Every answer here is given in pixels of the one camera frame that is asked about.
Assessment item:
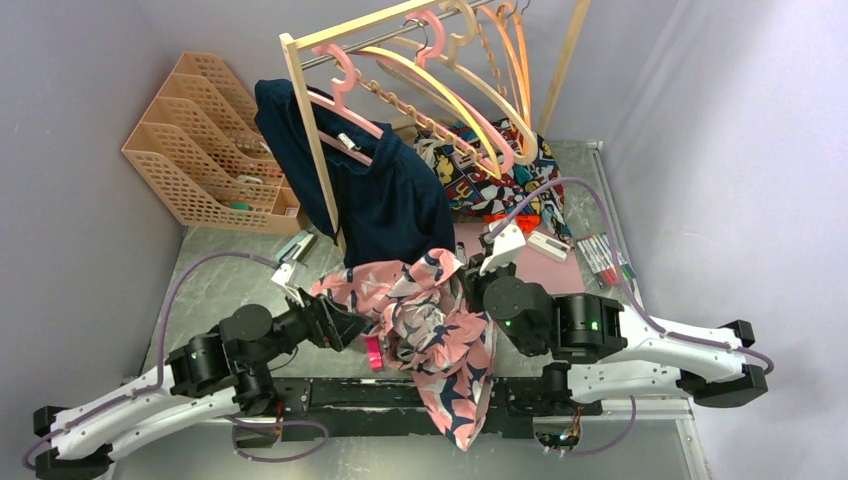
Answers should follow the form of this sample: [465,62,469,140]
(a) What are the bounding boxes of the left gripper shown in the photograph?
[246,282,374,369]

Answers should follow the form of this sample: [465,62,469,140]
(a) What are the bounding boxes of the pink patterned shorts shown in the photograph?
[310,248,496,451]

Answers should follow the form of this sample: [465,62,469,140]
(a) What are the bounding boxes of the yellow hanger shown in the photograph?
[357,47,502,179]

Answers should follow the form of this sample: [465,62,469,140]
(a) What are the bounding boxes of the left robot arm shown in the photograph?
[32,296,370,479]

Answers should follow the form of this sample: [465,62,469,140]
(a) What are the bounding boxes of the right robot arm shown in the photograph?
[464,255,769,414]

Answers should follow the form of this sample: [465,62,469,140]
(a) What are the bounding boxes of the navy blue shorts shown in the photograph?
[254,79,456,267]

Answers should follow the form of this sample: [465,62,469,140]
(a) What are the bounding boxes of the tan wavy hanger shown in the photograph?
[354,68,501,178]

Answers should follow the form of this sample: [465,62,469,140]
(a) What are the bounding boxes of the pink hanger with navy shorts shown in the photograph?
[299,42,384,166]

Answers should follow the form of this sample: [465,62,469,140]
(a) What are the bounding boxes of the orange hanger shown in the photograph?
[475,1,532,126]

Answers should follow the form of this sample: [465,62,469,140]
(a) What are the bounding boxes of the white eraser box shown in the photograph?
[526,231,571,263]

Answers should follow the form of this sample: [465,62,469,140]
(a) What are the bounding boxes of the orange cloth item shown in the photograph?
[483,213,541,234]

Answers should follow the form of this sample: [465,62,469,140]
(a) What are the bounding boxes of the pink clipboard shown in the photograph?
[454,223,587,294]

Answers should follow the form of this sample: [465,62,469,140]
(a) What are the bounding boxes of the grey stapler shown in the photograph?
[275,230,316,265]

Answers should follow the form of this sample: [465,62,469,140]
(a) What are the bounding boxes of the colourful cartoon print cloth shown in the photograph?
[412,129,573,245]

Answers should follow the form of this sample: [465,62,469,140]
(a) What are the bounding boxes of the set of coloured markers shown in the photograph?
[576,233,619,287]

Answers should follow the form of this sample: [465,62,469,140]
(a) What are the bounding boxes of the beige plastic file organizer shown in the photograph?
[122,52,309,235]

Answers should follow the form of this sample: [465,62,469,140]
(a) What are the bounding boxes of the wooden clothes rack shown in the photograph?
[280,1,590,242]

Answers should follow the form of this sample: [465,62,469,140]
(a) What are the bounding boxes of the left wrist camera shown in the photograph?
[271,260,308,306]

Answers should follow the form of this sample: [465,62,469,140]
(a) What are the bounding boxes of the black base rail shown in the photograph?
[261,377,603,439]

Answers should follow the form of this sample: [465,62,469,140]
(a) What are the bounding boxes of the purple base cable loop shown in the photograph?
[221,413,331,464]

